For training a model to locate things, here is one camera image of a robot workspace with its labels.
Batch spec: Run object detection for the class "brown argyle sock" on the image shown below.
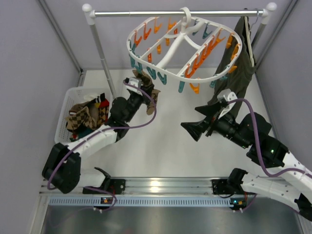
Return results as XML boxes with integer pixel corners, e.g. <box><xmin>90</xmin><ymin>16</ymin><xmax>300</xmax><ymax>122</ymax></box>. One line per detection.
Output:
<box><xmin>65</xmin><ymin>102</ymin><xmax>97</xmax><ymax>132</ymax></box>
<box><xmin>132</xmin><ymin>70</ymin><xmax>160</xmax><ymax>116</ymax></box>
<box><xmin>97</xmin><ymin>107</ymin><xmax>109</xmax><ymax>128</ymax></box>

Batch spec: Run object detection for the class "dark teal sock in basket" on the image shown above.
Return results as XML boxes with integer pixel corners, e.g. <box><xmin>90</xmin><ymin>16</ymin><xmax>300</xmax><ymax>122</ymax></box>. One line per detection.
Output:
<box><xmin>70</xmin><ymin>128</ymin><xmax>94</xmax><ymax>142</ymax></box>

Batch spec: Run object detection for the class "purple cable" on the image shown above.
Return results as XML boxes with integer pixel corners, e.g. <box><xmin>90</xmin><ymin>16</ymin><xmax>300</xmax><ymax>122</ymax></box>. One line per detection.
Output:
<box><xmin>226</xmin><ymin>98</ymin><xmax>312</xmax><ymax>215</ymax></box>
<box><xmin>46</xmin><ymin>80</ymin><xmax>157</xmax><ymax>213</ymax></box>

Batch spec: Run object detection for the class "white clothes rack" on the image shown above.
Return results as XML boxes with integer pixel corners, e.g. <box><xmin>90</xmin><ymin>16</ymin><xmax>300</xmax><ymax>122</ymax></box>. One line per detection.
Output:
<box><xmin>81</xmin><ymin>2</ymin><xmax>278</xmax><ymax>98</ymax></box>

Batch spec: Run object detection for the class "white clip hanger frame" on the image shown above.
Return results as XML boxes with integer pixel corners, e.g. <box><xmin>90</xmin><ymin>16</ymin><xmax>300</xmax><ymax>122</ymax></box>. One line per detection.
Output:
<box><xmin>126</xmin><ymin>8</ymin><xmax>243</xmax><ymax>94</ymax></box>

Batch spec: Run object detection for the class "red sock in basket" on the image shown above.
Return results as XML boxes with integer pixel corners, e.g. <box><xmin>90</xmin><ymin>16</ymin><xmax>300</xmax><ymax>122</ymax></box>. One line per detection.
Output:
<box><xmin>98</xmin><ymin>99</ymin><xmax>110</xmax><ymax>109</ymax></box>

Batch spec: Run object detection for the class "wooden clothes hanger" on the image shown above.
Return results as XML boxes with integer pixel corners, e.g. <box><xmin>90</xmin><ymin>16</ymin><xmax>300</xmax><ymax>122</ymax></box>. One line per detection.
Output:
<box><xmin>244</xmin><ymin>17</ymin><xmax>255</xmax><ymax>67</ymax></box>

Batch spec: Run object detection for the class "white sock in basket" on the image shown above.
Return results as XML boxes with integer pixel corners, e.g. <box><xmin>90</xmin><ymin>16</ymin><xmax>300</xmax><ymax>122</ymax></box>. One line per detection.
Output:
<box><xmin>83</xmin><ymin>93</ymin><xmax>99</xmax><ymax>101</ymax></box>

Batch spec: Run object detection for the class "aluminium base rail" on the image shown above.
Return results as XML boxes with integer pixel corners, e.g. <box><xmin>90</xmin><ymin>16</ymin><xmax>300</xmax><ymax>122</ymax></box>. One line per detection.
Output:
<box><xmin>40</xmin><ymin>176</ymin><xmax>305</xmax><ymax>208</ymax></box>

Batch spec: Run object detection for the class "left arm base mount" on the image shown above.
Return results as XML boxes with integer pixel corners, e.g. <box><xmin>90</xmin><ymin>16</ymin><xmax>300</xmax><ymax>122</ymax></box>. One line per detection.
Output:
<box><xmin>108</xmin><ymin>179</ymin><xmax>126</xmax><ymax>195</ymax></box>

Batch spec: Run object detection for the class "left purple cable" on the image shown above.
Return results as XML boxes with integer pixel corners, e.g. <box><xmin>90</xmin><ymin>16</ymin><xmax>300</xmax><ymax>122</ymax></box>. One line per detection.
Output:
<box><xmin>46</xmin><ymin>80</ymin><xmax>157</xmax><ymax>213</ymax></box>

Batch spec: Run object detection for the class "olive green garment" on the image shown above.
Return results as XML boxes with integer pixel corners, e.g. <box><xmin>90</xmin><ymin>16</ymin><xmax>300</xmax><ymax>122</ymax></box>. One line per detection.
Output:
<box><xmin>207</xmin><ymin>17</ymin><xmax>255</xmax><ymax>118</ymax></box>

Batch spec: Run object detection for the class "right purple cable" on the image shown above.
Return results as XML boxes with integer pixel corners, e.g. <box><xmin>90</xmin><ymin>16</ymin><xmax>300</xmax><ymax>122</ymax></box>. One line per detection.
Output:
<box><xmin>226</xmin><ymin>98</ymin><xmax>312</xmax><ymax>215</ymax></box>

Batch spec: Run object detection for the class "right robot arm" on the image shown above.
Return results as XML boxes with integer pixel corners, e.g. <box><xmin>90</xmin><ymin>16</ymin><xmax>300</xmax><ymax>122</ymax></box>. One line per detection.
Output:
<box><xmin>181</xmin><ymin>98</ymin><xmax>312</xmax><ymax>220</ymax></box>

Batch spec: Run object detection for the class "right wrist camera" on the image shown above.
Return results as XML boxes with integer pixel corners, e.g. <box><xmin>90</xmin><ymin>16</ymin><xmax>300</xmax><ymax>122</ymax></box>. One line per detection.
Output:
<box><xmin>217</xmin><ymin>89</ymin><xmax>237</xmax><ymax>119</ymax></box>

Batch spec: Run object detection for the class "black striped sock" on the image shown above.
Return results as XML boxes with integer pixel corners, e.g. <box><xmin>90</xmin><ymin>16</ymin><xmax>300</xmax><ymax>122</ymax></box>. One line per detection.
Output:
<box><xmin>94</xmin><ymin>93</ymin><xmax>106</xmax><ymax>106</ymax></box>

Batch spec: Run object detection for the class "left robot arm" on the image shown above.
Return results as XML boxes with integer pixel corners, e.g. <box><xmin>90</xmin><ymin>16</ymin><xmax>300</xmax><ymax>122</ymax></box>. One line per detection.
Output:
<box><xmin>42</xmin><ymin>90</ymin><xmax>153</xmax><ymax>194</ymax></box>

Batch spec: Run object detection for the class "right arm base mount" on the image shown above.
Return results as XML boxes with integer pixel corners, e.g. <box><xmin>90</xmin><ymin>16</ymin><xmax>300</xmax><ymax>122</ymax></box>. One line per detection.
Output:
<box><xmin>212</xmin><ymin>179</ymin><xmax>233</xmax><ymax>195</ymax></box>

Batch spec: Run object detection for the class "white laundry basket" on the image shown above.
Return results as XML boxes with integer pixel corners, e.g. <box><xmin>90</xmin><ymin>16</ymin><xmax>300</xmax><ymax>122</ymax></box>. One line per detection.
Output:
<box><xmin>54</xmin><ymin>86</ymin><xmax>111</xmax><ymax>143</ymax></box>

